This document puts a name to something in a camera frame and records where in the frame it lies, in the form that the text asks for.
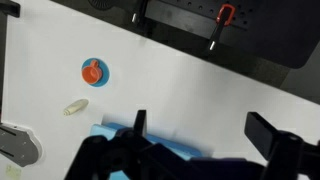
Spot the orange and black clamp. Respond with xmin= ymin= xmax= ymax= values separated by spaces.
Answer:
xmin=208 ymin=3 xmax=237 ymax=52

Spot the blue toy saucer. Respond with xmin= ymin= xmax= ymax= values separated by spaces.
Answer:
xmin=81 ymin=57 xmax=111 ymax=88

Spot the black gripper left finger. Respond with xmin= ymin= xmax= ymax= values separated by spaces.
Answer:
xmin=65 ymin=109 xmax=189 ymax=180

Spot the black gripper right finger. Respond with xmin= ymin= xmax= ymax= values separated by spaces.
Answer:
xmin=244 ymin=111 xmax=320 ymax=180

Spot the blue toy sink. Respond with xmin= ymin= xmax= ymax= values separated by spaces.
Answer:
xmin=89 ymin=122 xmax=205 ymax=180

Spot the black perforated board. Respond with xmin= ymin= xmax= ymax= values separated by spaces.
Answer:
xmin=145 ymin=0 xmax=320 ymax=70

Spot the grey metal mount plate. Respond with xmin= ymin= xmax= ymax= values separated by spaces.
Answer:
xmin=0 ymin=123 xmax=43 ymax=168

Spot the orange toy cup with handle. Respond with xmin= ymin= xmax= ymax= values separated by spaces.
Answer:
xmin=81 ymin=59 xmax=102 ymax=84

